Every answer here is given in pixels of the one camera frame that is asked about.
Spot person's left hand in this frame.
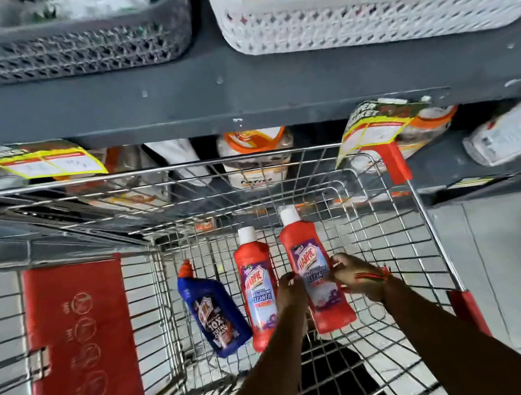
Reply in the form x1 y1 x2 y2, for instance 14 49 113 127
270 270 312 323

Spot person's right hand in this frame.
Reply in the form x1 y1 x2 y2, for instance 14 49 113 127
328 245 398 310

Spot red Harpic bottle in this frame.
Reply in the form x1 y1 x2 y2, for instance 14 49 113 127
273 197 360 340
228 223 290 355

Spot blue Harpic bottle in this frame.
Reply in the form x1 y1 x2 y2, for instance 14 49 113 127
173 250 257 365

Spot metal wire shopping cart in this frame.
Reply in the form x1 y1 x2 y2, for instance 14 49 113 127
0 108 505 395

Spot grey metal shelving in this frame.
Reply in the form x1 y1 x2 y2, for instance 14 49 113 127
0 0 521 288

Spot person's left forearm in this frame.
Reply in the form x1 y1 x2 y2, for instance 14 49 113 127
185 306 326 395

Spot person's right forearm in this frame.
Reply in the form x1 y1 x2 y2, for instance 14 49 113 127
379 254 521 395

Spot person's black trousers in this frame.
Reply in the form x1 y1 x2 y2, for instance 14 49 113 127
277 319 396 395

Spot yellow green price tag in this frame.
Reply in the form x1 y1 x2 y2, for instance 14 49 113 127
0 127 110 194
325 89 440 170

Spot white plastic jar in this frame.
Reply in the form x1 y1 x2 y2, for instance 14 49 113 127
143 133 214 196

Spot grey plastic basket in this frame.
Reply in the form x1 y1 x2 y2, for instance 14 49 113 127
0 0 205 93

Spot red thread bracelet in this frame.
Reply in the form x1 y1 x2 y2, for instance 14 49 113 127
353 264 395 290

